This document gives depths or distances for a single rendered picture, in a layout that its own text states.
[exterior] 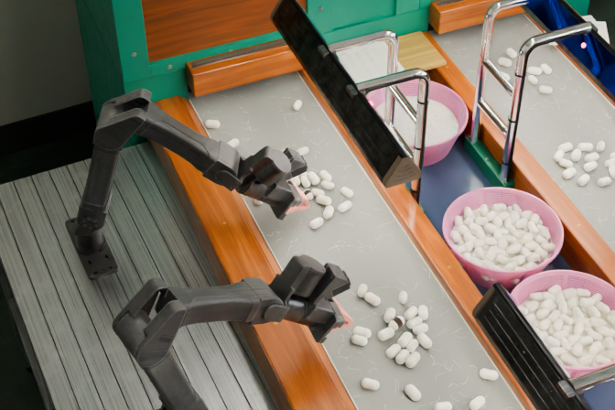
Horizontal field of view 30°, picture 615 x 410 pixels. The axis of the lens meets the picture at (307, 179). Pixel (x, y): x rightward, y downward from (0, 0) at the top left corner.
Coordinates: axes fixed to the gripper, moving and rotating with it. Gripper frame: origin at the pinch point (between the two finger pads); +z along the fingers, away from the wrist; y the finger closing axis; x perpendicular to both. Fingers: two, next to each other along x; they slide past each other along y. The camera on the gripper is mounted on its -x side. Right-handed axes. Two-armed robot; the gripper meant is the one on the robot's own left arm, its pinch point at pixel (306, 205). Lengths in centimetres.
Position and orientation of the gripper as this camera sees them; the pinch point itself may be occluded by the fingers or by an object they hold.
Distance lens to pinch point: 260.2
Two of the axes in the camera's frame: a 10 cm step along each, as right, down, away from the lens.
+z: 6.9, 2.9, 6.6
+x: -6.1, 7.2, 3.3
